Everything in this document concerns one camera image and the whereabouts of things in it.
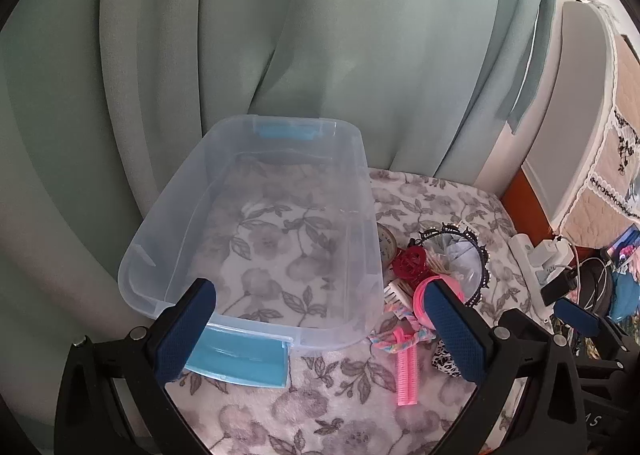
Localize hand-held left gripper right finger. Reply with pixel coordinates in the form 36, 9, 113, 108
425, 280, 595, 455

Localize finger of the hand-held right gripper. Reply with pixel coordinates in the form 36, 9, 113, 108
497, 307, 556, 348
554, 297, 640, 361

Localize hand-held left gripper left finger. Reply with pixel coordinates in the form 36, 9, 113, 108
54, 278, 221, 455

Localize leopard print scrunchie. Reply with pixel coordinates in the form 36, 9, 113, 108
431, 340, 466, 378

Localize pink plastic ring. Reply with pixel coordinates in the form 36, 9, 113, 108
414, 274, 466, 331

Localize pink comb hair clip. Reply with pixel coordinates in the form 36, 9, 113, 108
392, 327, 421, 408

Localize pale blue plastic packet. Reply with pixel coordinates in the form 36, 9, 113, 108
442, 240, 483, 291

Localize clear bag of cotton swabs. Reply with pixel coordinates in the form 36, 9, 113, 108
425, 235, 483, 296

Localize colourful braided hair tie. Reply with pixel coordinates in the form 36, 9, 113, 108
369, 317, 437, 353

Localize brown packing tape roll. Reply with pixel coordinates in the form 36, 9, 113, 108
377, 224, 398, 268

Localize clear plastic container blue latches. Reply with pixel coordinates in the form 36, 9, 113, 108
117, 115, 386, 388

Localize black power adapter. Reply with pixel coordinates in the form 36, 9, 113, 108
540, 271, 581, 306

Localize black scalloped headband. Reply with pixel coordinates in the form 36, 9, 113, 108
405, 222, 493, 308

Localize teal blue cloth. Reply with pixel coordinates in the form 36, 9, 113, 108
607, 267, 640, 321

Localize white power strip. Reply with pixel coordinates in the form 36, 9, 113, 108
509, 233, 551, 321

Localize white charger plug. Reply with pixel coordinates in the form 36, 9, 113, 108
530, 237, 576, 272

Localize small white hair clip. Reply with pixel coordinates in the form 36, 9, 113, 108
384, 277, 416, 321

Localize small red hair claw clip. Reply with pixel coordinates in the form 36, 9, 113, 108
391, 246, 427, 281

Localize smartphone with lit screen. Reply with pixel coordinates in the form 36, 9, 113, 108
602, 222, 640, 268

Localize orange wooden board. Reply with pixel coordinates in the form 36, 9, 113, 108
500, 170, 556, 241

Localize beige quilted lace cover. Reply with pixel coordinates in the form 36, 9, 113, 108
557, 0, 640, 248

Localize white curved cabinet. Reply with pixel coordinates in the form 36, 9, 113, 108
522, 0, 618, 231

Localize pale green curtain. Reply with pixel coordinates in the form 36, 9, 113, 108
0, 0, 558, 451

